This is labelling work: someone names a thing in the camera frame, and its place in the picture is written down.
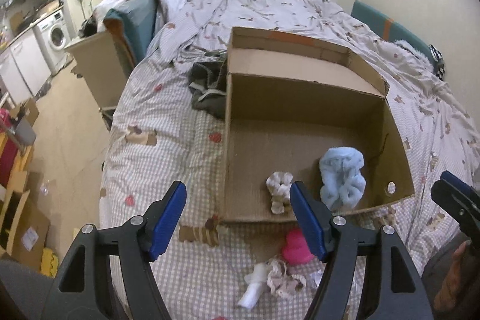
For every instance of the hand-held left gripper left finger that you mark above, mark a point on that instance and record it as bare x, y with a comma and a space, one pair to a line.
167, 220

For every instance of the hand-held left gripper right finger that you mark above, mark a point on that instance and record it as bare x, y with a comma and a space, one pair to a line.
307, 222

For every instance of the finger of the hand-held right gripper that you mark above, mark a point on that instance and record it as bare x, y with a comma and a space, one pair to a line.
455, 196

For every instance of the pink heart plush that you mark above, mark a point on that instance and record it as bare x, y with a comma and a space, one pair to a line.
294, 248

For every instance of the white floral scrunchie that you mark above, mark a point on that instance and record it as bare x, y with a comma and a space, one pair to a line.
277, 188

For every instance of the light blue fluffy sock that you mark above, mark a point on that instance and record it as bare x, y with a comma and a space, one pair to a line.
341, 173

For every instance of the white sock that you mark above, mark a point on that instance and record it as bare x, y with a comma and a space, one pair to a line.
253, 286

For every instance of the cardboard box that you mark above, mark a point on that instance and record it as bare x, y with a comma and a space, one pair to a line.
28, 230
285, 140

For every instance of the person's right hand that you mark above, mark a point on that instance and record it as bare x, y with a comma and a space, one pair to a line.
452, 278

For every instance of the clear plastic wrapper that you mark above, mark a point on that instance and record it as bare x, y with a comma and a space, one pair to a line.
313, 277

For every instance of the printed bed blanket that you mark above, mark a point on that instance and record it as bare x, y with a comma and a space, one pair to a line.
168, 140

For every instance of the yellow packet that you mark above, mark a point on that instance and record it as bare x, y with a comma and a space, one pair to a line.
49, 262

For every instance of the dark green garment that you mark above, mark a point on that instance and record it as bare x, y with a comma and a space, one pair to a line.
206, 95

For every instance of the black and white checkered cloth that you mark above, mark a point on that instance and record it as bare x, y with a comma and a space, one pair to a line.
437, 61

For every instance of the flat cardboard box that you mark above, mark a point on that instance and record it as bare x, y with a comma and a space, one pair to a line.
28, 230

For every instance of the white fluffy cloth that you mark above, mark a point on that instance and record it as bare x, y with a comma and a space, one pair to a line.
408, 47

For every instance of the white bedside cabinet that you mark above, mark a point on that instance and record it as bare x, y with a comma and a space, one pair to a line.
101, 69

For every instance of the grey bin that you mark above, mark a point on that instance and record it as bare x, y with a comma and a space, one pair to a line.
24, 132

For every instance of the red bag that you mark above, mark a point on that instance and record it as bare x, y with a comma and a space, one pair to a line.
7, 155

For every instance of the teal cushion with orange stripe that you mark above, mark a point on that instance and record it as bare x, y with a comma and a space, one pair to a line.
371, 18

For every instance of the teal mattress pad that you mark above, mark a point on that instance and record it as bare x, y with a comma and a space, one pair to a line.
140, 20

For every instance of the white kitchen cabinet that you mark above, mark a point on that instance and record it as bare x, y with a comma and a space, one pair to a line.
22, 69

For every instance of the white washing machine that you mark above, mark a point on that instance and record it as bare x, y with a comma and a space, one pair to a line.
54, 35

